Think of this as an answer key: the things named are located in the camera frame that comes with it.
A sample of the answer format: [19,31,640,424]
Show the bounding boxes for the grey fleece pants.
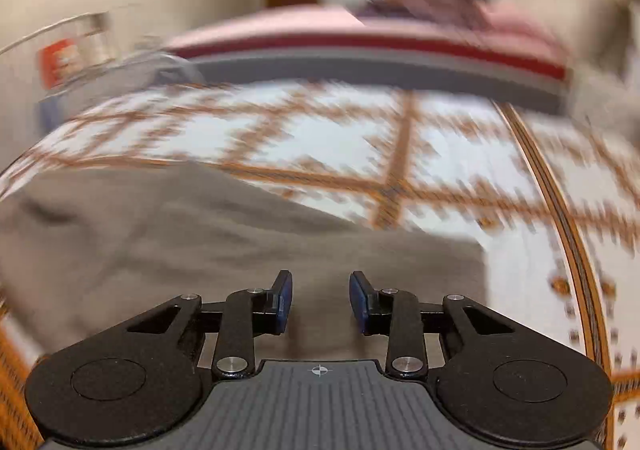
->
[1,163,488,360]

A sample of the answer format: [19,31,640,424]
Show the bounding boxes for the white orange patterned bedsheet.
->
[1,81,639,449]

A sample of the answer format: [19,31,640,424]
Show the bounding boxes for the pink sheeted large bed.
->
[163,6,568,115]

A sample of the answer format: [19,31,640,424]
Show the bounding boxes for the pink pillow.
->
[483,3,567,55]

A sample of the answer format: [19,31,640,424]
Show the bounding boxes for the beige padded headboard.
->
[488,0,639,143]

